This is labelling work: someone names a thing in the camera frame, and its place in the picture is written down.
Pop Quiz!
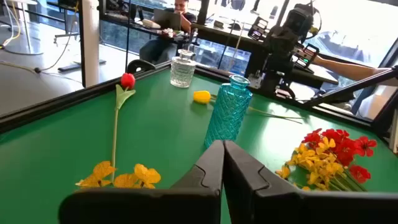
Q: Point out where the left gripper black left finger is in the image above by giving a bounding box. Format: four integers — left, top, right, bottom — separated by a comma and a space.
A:
58, 139, 225, 224

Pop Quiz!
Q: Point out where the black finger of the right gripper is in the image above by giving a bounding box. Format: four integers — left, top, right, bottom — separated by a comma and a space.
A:
247, 16, 269, 42
294, 42, 320, 68

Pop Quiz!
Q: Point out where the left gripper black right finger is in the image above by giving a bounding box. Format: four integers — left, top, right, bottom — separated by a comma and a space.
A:
223, 139, 398, 224

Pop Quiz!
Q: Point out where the yellow artificial flower bunch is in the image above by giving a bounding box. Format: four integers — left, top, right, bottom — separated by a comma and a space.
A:
275, 136, 368, 192
75, 161, 162, 190

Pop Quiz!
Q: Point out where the red artificial flower bunch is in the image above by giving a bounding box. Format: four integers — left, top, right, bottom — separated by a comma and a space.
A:
300, 128, 378, 185

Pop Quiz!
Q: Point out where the yellow artificial tulip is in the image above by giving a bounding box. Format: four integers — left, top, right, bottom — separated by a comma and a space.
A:
193, 90, 304, 124

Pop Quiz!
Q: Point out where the red artificial tulip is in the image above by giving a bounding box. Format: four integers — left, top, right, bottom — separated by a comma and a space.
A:
110, 72, 137, 183

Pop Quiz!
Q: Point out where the person's forearm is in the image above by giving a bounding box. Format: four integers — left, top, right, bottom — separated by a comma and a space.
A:
312, 55, 398, 87

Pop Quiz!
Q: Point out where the blue textured glass vase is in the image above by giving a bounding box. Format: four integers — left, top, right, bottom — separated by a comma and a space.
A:
204, 74, 253, 149

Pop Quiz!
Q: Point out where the clear cut-glass vase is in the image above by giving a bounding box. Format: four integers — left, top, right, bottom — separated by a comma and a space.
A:
170, 49, 197, 89

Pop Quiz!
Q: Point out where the dark desk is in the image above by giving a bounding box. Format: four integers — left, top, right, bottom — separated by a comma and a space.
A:
191, 23, 340, 91

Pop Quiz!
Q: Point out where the dark grey laptop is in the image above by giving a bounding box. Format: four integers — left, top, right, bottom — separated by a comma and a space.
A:
153, 8, 182, 31

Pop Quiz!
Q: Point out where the person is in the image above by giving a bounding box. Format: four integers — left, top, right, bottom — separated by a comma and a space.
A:
139, 0, 197, 65

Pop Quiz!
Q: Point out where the black chair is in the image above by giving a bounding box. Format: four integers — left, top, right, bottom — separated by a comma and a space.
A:
126, 58, 156, 75

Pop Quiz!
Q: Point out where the black tripod stand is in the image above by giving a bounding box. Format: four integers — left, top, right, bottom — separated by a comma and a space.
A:
124, 0, 131, 74

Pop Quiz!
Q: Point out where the long black desk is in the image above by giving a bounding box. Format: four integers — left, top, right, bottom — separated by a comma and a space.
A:
99, 11, 193, 43

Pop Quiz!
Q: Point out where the white column with round base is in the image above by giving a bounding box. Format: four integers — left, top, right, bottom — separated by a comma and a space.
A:
81, 0, 100, 88

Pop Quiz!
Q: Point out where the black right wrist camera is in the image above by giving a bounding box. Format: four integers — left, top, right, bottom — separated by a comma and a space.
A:
284, 3, 323, 40

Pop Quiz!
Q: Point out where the black table frame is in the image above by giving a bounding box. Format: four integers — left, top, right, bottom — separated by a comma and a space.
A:
0, 60, 398, 147

